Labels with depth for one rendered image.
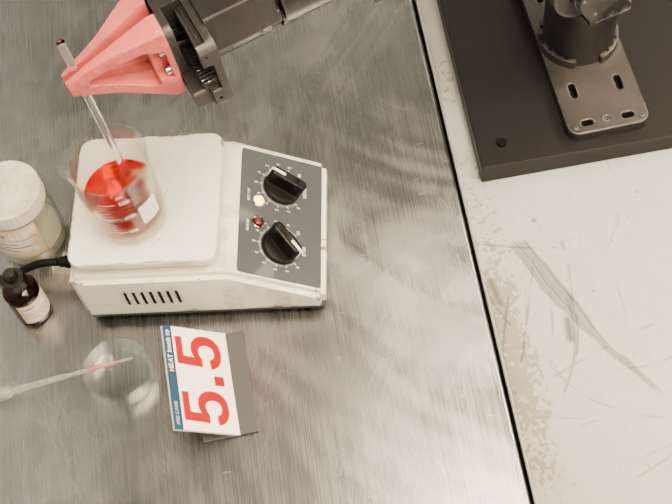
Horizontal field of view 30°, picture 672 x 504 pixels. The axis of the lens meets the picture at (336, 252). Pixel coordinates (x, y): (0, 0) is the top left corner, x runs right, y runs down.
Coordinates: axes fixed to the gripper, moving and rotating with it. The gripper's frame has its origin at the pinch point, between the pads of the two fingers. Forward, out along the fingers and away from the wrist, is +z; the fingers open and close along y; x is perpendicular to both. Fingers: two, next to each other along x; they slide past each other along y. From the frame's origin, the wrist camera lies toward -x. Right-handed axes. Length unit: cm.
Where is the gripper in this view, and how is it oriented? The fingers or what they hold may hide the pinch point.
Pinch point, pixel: (77, 80)
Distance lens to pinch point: 88.8
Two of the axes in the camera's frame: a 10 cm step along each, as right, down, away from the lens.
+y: 4.5, 7.6, -4.7
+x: 1.3, 4.7, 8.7
